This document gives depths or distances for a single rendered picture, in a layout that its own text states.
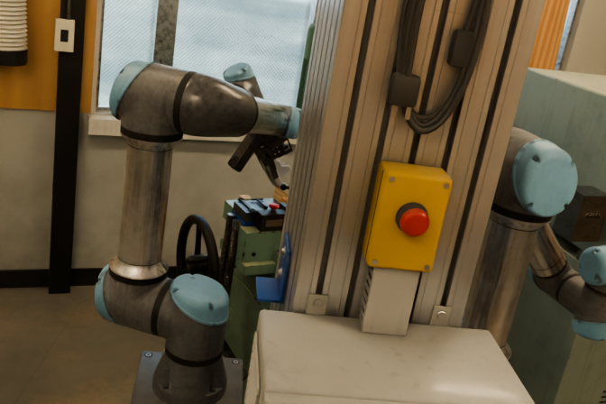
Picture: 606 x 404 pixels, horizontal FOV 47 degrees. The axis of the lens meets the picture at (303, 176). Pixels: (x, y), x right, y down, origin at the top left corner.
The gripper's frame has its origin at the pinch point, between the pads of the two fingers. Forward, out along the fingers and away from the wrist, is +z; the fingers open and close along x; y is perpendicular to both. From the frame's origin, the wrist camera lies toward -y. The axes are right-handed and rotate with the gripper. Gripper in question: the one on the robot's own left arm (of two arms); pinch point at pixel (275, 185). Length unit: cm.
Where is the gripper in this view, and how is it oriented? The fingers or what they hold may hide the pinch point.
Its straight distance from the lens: 188.8
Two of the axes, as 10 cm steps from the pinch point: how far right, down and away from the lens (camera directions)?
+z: 3.0, 8.0, 5.2
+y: 8.3, -4.9, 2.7
